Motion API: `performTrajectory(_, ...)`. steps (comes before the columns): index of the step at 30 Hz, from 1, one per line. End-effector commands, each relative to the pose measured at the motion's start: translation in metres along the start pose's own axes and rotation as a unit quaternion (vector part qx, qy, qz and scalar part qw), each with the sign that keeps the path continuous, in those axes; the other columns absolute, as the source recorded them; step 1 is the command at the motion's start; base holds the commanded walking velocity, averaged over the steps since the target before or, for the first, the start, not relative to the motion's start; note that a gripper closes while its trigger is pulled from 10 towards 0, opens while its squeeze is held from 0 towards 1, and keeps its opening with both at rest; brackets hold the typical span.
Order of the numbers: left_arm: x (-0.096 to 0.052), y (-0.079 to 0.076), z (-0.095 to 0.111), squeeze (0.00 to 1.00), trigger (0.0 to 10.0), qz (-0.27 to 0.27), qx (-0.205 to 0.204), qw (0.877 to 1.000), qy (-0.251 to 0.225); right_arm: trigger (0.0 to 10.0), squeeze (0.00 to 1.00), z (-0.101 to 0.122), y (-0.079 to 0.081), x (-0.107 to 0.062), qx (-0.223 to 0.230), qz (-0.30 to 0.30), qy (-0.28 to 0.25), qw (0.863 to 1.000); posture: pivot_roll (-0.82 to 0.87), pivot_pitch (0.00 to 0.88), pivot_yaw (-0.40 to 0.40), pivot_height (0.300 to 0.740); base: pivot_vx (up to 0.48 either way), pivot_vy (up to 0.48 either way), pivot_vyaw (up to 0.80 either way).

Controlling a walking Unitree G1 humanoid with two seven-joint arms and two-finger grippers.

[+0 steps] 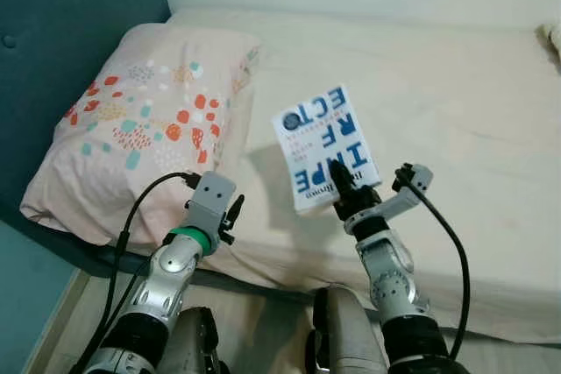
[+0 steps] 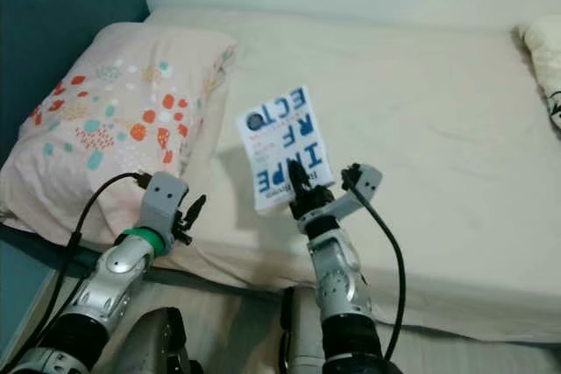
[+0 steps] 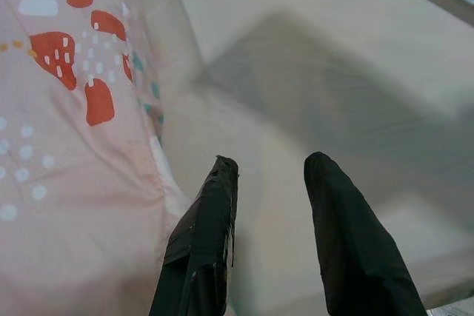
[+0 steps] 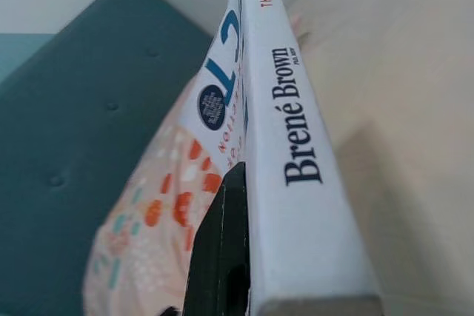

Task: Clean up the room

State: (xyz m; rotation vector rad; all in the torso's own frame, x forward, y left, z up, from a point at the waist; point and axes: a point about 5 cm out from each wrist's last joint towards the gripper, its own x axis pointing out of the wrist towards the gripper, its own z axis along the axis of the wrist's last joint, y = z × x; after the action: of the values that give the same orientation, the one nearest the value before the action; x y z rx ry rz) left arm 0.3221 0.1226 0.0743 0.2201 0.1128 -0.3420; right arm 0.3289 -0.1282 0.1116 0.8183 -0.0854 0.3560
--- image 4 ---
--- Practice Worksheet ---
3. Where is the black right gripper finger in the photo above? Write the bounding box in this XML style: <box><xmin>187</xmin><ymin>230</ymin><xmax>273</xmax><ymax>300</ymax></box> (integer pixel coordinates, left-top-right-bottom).
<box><xmin>183</xmin><ymin>162</ymin><xmax>253</xmax><ymax>316</ymax></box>

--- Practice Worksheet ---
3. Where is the pink pillow with coloured dots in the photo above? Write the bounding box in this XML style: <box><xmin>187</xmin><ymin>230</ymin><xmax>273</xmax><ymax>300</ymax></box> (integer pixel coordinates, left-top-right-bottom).
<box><xmin>83</xmin><ymin>123</ymin><xmax>227</xmax><ymax>316</ymax></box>

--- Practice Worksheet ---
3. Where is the white book with blue letters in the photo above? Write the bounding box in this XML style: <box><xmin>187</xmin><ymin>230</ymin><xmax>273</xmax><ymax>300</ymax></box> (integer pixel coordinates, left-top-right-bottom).
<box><xmin>176</xmin><ymin>0</ymin><xmax>382</xmax><ymax>316</ymax></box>

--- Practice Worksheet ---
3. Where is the teal padded headboard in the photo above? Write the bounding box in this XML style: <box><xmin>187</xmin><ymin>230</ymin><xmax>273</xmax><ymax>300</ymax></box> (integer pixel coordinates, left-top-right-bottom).
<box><xmin>0</xmin><ymin>0</ymin><xmax>219</xmax><ymax>316</ymax></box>

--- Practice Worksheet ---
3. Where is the bed with cream sheet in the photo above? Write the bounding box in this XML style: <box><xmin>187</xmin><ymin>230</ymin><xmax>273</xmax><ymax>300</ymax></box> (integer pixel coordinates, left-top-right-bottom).
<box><xmin>284</xmin><ymin>0</ymin><xmax>474</xmax><ymax>316</ymax></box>

